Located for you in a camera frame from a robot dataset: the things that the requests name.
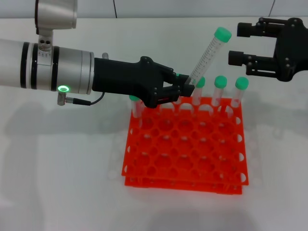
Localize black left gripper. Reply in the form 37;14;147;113
92;56;195;108

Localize clear graduated tube green cap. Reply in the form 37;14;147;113
188;26;232;85

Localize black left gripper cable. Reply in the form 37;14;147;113
57;92;106;107

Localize orange plastic test tube rack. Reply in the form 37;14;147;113
121;93;249;195

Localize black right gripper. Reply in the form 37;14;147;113
228;16;308;83

